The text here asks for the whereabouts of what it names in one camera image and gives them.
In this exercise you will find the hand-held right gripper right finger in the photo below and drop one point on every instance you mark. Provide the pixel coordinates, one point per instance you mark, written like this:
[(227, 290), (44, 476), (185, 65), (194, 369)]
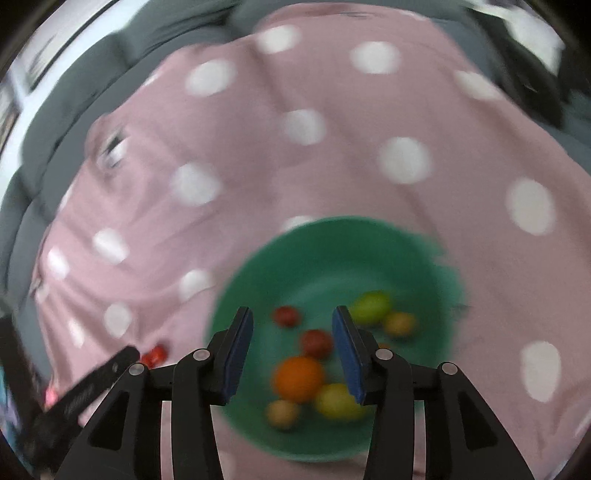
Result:
[(346, 355)]

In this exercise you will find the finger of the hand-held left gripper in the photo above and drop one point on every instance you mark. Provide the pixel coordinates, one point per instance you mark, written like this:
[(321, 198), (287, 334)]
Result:
[(121, 362)]

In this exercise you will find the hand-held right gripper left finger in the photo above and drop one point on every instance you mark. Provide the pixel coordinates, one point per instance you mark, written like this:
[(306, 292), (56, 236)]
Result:
[(240, 350)]

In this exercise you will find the large red tomato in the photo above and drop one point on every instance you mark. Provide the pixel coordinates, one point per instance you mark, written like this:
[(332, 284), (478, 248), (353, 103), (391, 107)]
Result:
[(316, 344)]

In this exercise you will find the yellow-green fruit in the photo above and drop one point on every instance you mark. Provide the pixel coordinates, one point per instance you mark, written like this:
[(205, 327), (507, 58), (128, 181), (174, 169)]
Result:
[(339, 401)]

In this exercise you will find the orange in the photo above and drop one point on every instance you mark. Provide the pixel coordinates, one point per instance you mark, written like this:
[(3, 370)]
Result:
[(298, 378)]

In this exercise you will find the green apple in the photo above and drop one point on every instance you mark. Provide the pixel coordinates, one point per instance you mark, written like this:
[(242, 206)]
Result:
[(371, 307)]

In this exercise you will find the small tan fruit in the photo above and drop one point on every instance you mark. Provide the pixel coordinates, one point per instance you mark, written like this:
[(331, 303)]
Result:
[(399, 324)]

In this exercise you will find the small yellow fruit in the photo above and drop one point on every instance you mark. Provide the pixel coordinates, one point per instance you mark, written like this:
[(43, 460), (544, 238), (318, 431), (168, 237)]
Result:
[(282, 414)]

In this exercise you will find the green plastic bowl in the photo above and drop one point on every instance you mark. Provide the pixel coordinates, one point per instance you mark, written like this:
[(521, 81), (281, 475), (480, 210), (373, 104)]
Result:
[(323, 267)]

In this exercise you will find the colourful printed cloth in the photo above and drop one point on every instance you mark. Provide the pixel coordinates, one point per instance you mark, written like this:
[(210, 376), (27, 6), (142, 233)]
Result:
[(50, 396)]

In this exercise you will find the pink polka dot blanket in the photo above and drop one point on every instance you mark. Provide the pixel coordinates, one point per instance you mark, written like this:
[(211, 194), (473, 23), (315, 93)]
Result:
[(323, 184)]

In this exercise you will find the dark cloth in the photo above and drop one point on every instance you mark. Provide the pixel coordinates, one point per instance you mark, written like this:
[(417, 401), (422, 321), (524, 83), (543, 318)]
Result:
[(535, 87)]

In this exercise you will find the white cloth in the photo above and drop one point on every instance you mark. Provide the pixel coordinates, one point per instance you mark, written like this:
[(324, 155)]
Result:
[(531, 27)]

